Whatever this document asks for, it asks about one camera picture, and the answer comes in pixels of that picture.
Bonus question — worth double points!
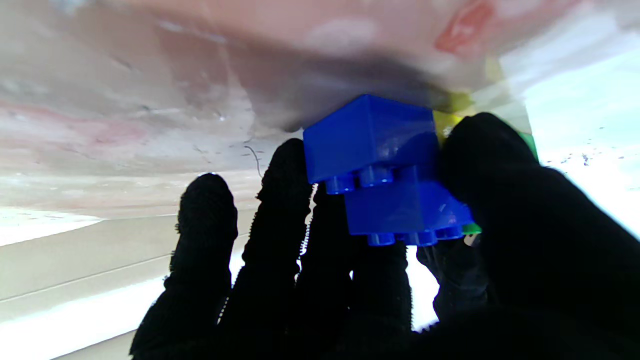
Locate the blue toy brick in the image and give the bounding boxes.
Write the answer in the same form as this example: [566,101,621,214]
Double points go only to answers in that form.
[302,93,442,195]
[344,179,475,247]

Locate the beige sofa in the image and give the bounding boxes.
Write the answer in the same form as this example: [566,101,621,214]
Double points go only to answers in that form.
[0,207,261,360]

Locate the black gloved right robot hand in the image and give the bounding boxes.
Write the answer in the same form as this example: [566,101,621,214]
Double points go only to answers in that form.
[129,112,640,360]

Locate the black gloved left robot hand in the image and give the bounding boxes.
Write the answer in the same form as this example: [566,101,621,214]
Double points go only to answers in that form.
[416,235,498,322]

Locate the yellow toy brick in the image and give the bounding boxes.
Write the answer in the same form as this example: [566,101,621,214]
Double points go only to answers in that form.
[432,110,464,147]

